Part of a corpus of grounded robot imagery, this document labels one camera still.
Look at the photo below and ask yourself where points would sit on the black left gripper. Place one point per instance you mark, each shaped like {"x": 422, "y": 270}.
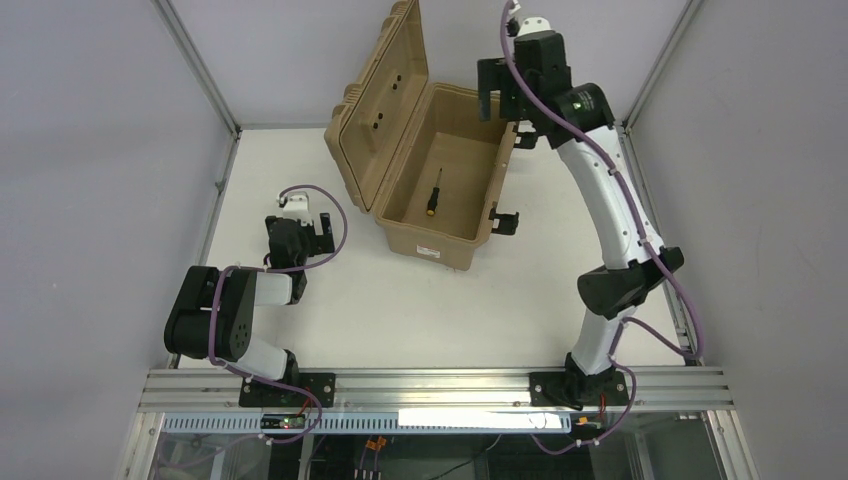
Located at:
{"x": 303, "y": 243}

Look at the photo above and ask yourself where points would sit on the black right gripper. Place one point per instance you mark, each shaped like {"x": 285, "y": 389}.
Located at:
{"x": 499, "y": 92}

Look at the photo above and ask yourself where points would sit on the black yellow screwdriver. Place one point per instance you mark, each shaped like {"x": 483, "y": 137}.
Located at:
{"x": 432, "y": 203}

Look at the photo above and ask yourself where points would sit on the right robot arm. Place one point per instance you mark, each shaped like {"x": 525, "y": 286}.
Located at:
{"x": 635, "y": 259}

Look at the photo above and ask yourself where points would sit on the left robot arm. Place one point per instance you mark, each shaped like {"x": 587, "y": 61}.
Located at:
{"x": 214, "y": 312}

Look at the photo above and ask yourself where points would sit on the tan plastic tool case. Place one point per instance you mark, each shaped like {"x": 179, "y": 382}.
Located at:
{"x": 392, "y": 132}

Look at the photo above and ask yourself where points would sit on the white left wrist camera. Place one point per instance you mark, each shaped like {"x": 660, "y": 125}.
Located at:
{"x": 295, "y": 205}

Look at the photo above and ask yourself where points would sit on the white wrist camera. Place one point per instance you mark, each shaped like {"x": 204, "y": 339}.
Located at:
{"x": 295, "y": 205}
{"x": 518, "y": 27}

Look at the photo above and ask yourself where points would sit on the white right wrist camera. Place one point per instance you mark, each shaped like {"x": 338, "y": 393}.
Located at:
{"x": 518, "y": 27}

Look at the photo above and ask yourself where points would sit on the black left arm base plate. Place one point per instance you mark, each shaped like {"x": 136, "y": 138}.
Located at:
{"x": 260, "y": 395}

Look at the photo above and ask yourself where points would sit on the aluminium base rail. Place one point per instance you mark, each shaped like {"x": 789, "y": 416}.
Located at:
{"x": 652, "y": 389}

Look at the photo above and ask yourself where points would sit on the white slotted cable duct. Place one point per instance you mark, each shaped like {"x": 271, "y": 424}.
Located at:
{"x": 404, "y": 422}

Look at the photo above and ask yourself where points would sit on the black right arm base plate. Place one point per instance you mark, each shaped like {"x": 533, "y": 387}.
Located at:
{"x": 577, "y": 391}

